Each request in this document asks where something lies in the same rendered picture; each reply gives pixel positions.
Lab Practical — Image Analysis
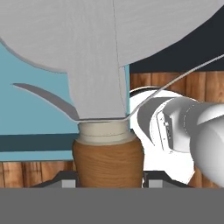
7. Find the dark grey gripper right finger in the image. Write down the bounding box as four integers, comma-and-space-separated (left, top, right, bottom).
142, 171, 194, 189

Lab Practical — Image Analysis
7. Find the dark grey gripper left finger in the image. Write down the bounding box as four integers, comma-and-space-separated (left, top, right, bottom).
30, 171, 79, 189

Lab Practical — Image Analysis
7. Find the wooden handled pizza cutter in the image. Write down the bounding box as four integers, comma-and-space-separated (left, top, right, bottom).
0, 0, 224, 189

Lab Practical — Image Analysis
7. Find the white rounded machine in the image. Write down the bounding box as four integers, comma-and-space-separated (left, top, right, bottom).
128, 86, 224, 188

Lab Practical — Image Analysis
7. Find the light blue cabinet run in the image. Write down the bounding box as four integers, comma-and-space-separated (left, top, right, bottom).
0, 38, 131, 162

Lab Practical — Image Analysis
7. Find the dark navy cabinet run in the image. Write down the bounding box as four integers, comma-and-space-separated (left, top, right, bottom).
129, 4, 224, 74

